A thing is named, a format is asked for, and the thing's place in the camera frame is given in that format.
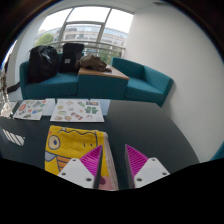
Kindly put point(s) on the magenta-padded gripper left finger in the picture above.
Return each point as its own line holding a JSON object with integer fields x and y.
{"x": 76, "y": 172}

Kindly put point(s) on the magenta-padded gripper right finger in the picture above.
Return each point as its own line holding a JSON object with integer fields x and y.
{"x": 150, "y": 171}

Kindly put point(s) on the yellow orange cartoon print towel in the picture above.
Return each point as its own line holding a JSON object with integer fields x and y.
{"x": 71, "y": 143}

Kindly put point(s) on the white sticker sheet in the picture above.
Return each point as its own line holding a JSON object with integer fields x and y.
{"x": 30, "y": 110}
{"x": 6, "y": 109}
{"x": 76, "y": 111}

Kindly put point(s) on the teal chair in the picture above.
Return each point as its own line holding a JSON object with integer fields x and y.
{"x": 219, "y": 152}

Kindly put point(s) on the teal sectional sofa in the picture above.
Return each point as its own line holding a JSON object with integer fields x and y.
{"x": 146, "y": 83}

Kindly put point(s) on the wooden sofa table top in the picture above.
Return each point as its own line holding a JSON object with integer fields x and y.
{"x": 113, "y": 72}

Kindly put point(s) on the brown jacket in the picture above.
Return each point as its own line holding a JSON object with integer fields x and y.
{"x": 93, "y": 62}

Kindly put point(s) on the black bulky backpack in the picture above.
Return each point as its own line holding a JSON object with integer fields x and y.
{"x": 42, "y": 65}

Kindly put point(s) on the black backpack with label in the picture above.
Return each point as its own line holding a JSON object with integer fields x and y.
{"x": 70, "y": 56}

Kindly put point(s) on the metal window railing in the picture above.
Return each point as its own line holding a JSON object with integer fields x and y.
{"x": 106, "y": 46}

